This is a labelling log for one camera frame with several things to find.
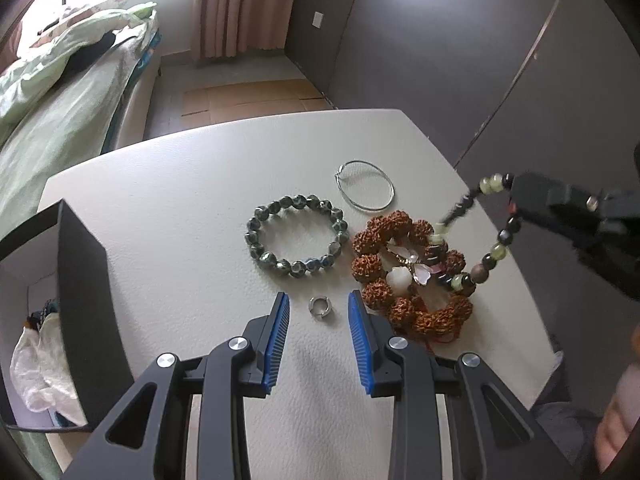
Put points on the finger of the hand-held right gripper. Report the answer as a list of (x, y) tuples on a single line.
[(545, 200)]

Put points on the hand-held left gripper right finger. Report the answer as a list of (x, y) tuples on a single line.
[(360, 340)]

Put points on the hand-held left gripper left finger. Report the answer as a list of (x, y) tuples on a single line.
[(277, 340)]

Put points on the white stone pendant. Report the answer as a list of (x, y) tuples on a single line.
[(398, 280)]

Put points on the pink butterfly pendant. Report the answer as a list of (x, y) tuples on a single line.
[(422, 272)]

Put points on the thin silver bangle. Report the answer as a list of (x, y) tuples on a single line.
[(338, 175)]

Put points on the black jewelry box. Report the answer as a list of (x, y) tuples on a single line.
[(85, 300)]

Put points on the person's right forearm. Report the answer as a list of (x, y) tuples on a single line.
[(620, 410)]

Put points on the dark grey wardrobe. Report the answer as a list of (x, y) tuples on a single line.
[(450, 50)]

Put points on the white crumpled cloth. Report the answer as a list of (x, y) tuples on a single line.
[(40, 375)]

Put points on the bed with green sheet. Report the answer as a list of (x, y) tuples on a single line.
[(65, 120)]

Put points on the black item on bed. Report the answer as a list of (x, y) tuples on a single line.
[(95, 50)]

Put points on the light green duvet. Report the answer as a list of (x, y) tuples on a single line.
[(45, 65)]

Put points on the floral window seat cushion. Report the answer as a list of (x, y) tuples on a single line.
[(100, 2)]

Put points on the white wall socket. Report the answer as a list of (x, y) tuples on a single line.
[(318, 19)]

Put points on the pink curtain beside wall socket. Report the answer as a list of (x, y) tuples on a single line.
[(240, 5)]

